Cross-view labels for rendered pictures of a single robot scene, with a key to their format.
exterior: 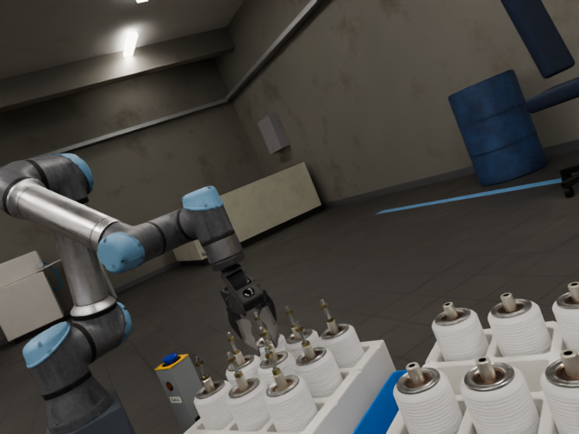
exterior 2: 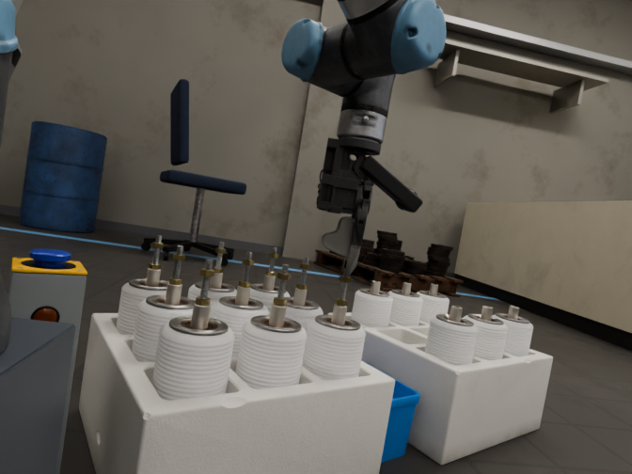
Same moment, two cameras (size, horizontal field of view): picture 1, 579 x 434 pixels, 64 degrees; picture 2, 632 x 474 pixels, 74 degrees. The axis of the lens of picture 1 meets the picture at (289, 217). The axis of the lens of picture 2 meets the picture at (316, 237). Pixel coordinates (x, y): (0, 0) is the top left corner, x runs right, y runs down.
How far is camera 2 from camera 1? 1.18 m
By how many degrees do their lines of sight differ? 74
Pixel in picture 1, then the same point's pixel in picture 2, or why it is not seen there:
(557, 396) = (524, 327)
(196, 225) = (384, 82)
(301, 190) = not seen: outside the picture
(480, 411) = (499, 338)
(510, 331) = (417, 307)
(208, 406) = (226, 350)
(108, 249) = (436, 20)
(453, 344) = (386, 312)
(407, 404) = (470, 333)
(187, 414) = not seen: hidden behind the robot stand
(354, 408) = not seen: hidden behind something
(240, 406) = (300, 345)
